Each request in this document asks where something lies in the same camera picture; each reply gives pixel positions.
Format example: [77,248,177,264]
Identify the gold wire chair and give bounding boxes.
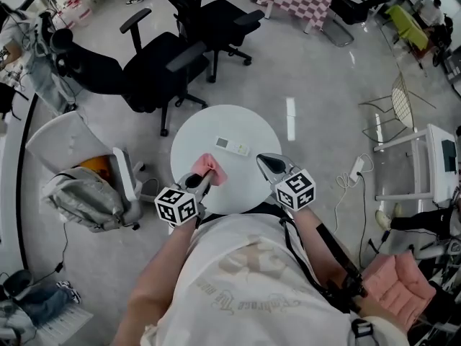
[358,72,437,143]

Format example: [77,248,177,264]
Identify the white curved desk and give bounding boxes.
[0,92,39,277]

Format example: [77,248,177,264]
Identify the green cloth table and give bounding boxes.
[385,4,429,52]

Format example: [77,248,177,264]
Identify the black office chair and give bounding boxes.
[158,0,266,84]
[50,7,212,138]

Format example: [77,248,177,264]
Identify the grey backpack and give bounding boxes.
[41,167,126,234]

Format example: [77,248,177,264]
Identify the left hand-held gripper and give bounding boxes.
[154,171,213,227]

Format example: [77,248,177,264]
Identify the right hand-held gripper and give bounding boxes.
[256,152,317,212]

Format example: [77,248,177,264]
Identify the black floor cable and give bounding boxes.
[356,173,369,270]

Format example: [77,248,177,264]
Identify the person's right forearm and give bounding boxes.
[293,205,361,316]

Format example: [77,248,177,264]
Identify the person's black trousers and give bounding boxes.
[201,202,289,225]

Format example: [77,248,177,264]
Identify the white remote control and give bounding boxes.
[215,135,250,157]

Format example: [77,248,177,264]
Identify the white container red label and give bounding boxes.
[73,0,94,27]

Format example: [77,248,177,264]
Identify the pink cloth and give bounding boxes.
[189,152,228,187]

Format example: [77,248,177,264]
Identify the white office chair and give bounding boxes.
[24,110,147,232]

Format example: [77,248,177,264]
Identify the person's left forearm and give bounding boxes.
[127,221,197,313]

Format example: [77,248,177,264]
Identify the black plastic buckle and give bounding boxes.
[351,318,375,339]

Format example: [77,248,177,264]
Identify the black power adapter cable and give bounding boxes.
[35,223,70,277]

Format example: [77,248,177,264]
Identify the white power strip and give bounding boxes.
[349,156,367,180]

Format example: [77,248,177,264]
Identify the black harness straps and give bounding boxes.
[279,216,334,298]

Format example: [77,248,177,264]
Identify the black cantilever chair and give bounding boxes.
[322,0,392,48]

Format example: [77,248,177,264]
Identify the white drawer cabinet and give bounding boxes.
[35,304,94,346]

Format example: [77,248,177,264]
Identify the pink seat cushion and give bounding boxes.
[362,252,437,333]

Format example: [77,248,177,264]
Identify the white frame side table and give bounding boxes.
[372,123,460,205]

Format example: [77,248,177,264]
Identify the orange cushion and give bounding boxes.
[77,156,112,174]

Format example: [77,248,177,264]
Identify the dark green book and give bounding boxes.
[441,138,458,174]

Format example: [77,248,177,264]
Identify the grey office chair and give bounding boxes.
[412,238,461,266]

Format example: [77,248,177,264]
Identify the person's white printed t-shirt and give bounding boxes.
[140,213,410,346]

